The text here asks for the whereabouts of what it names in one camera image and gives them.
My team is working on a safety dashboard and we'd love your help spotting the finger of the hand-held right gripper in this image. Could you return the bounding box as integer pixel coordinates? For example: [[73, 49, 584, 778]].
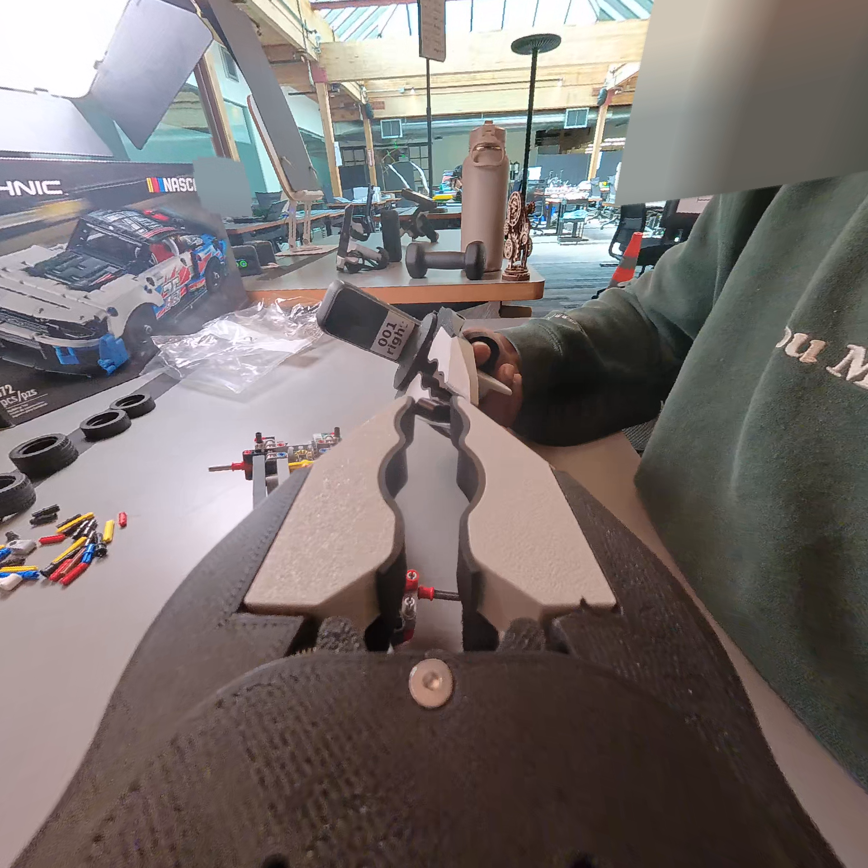
[[396, 368, 445, 409], [434, 330, 514, 402]]

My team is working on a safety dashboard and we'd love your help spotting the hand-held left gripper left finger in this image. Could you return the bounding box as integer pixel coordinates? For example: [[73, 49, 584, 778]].
[[243, 396, 416, 635]]

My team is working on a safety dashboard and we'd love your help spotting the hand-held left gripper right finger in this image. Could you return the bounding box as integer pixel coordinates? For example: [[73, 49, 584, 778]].
[[451, 395, 618, 642]]

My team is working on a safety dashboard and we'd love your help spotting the lego car chassis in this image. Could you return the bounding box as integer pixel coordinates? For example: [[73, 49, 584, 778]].
[[208, 427, 463, 643]]

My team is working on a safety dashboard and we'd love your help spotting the person's right forearm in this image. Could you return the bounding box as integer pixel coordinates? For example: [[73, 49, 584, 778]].
[[505, 243, 708, 448]]

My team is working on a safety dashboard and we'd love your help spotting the pile of loose lego pieces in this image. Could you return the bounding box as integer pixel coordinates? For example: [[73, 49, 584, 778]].
[[0, 505, 130, 594]]

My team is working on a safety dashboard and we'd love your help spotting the lego set box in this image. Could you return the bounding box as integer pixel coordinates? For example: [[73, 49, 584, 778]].
[[0, 158, 250, 429]]

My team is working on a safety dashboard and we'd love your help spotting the person's right hand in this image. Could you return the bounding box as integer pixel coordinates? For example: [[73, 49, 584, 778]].
[[471, 332, 524, 429]]

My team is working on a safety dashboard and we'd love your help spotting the wooden edged desk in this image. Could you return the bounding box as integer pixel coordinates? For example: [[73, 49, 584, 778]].
[[222, 195, 547, 307]]

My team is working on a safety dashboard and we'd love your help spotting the white black headset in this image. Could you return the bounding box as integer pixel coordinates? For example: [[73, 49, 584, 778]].
[[334, 202, 392, 275]]

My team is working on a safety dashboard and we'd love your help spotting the black dumbbell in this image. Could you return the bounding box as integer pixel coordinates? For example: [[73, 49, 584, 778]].
[[405, 240, 488, 281]]

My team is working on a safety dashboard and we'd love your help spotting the clear empty plastic bag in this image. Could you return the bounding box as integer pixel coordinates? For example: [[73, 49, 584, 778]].
[[142, 300, 328, 396]]

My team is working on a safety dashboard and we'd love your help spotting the wooden gear sculpture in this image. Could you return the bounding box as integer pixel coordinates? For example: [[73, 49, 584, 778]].
[[502, 189, 538, 283]]

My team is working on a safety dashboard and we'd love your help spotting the wooden display easel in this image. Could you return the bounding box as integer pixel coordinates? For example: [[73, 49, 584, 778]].
[[246, 94, 328, 256]]

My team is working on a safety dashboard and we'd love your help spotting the white cylindrical container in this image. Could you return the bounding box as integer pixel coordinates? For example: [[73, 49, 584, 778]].
[[460, 121, 511, 274]]

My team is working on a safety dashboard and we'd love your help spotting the orange traffic cone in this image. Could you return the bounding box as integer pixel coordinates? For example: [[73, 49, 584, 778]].
[[605, 231, 645, 290]]

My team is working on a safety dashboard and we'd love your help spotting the black office chair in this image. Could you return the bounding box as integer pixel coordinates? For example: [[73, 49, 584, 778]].
[[609, 202, 650, 263]]

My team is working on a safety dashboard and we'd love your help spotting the person's green sweatshirt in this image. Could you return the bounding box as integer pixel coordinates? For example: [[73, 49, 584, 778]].
[[632, 178, 868, 788]]

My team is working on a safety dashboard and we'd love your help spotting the black floor lamp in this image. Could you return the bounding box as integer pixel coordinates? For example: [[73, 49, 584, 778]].
[[510, 32, 563, 199]]

